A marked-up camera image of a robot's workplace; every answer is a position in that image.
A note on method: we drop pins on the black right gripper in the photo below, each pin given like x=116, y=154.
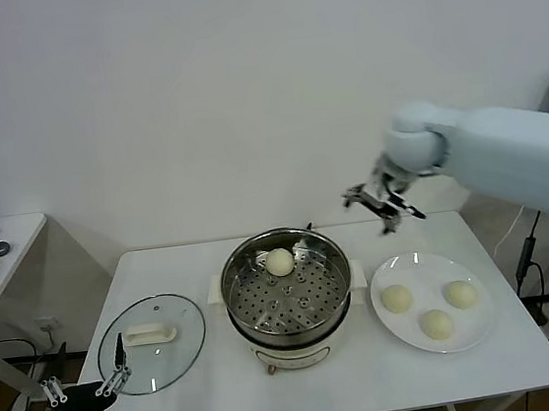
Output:
x=386, y=183

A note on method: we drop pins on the white steamed baozi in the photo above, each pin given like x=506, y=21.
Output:
x=280, y=263
x=396, y=298
x=437, y=324
x=461, y=294

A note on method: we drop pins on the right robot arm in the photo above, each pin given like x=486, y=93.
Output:
x=497, y=155

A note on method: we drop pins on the stainless steel steamer basket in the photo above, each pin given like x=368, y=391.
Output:
x=331, y=268

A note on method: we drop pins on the white round plate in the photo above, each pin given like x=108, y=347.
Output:
x=426, y=272

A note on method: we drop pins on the white side desk with monitor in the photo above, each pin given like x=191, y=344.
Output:
x=15, y=235

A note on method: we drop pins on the white electric pot base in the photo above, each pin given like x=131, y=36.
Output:
x=296, y=354

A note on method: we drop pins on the white wall socket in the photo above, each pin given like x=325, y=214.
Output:
x=46, y=323

